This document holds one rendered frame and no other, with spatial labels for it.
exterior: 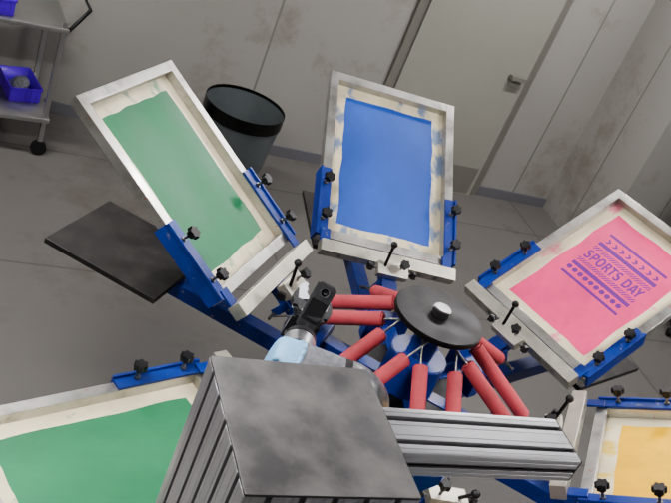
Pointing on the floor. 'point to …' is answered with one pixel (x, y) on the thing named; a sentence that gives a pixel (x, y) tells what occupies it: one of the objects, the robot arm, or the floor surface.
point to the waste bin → (245, 121)
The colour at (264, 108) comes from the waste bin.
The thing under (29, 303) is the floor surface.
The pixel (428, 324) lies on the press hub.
